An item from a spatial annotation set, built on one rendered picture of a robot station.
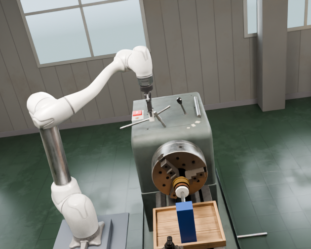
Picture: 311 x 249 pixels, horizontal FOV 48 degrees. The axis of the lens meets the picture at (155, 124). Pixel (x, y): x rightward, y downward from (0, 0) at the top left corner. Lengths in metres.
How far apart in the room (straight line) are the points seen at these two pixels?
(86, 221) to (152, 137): 0.59
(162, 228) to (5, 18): 3.75
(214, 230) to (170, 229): 0.24
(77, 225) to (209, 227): 0.71
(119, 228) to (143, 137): 0.58
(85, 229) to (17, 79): 3.51
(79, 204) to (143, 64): 0.83
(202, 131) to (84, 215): 0.81
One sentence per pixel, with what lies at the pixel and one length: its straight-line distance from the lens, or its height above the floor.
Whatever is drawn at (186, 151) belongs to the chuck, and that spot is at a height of 1.23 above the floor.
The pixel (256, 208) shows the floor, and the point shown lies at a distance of 3.36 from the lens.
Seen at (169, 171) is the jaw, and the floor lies 1.15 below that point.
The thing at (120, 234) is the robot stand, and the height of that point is 0.75.
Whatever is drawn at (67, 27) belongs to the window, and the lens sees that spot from 4.79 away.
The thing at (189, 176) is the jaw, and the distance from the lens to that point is 1.91.
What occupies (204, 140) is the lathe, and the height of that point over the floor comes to 1.19.
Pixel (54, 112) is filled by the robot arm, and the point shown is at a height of 1.60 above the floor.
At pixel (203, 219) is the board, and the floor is 0.88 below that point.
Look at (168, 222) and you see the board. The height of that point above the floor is 0.89.
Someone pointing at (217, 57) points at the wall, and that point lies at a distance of 4.85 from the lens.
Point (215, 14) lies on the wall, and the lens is 4.71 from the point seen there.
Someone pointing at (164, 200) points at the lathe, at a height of 0.85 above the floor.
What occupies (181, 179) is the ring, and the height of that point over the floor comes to 1.12.
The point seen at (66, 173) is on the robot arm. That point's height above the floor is 1.16.
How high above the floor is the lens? 2.24
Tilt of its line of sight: 27 degrees down
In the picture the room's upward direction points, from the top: 9 degrees counter-clockwise
